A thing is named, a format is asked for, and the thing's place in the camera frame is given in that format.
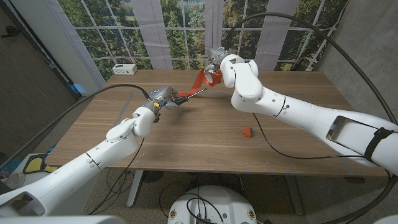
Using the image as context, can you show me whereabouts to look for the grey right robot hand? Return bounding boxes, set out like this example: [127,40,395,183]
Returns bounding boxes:
[204,47,231,74]

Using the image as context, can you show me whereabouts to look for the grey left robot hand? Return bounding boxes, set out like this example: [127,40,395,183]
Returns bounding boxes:
[143,85,188,111]

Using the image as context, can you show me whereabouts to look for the orange ribbon roll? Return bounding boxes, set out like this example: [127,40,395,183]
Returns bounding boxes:
[177,67,224,98]

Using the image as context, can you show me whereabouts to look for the white power strip box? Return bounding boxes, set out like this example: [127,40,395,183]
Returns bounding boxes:
[112,63,138,76]

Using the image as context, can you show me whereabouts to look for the printed window forest backdrop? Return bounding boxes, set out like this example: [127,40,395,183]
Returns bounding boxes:
[57,0,349,82]

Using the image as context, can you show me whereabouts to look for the blue box on floor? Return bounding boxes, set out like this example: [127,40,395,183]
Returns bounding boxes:
[68,83,86,95]

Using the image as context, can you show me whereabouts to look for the grey table leg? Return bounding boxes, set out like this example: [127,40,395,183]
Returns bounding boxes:
[126,170,145,208]
[285,175,304,217]

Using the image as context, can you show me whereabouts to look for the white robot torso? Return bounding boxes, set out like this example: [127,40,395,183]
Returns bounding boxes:
[167,185,258,224]

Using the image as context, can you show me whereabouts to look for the yellow black floor marker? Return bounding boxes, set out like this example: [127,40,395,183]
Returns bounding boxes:
[22,153,59,175]

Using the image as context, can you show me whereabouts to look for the left wrist connector wires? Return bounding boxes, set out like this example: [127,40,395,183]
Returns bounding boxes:
[152,100,165,123]

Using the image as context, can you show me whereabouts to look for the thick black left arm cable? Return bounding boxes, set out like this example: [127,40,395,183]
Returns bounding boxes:
[0,83,151,172]

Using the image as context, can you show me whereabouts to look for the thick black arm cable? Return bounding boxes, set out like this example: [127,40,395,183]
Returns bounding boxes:
[223,12,398,224]
[0,83,151,172]

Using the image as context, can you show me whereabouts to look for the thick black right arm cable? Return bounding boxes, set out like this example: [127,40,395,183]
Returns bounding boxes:
[223,12,398,224]

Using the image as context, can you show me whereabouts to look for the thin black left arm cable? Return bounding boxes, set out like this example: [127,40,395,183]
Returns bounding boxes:
[88,138,146,216]

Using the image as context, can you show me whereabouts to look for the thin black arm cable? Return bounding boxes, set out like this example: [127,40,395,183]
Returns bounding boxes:
[252,113,365,160]
[88,138,146,216]

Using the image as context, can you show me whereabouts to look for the black floor cable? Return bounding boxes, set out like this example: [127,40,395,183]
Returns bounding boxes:
[158,179,201,216]
[99,169,135,206]

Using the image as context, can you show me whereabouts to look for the black torso cable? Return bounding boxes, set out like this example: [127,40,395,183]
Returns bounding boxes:
[185,192,225,224]

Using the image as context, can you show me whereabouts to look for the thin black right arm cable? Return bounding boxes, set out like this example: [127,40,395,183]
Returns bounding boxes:
[252,113,365,160]

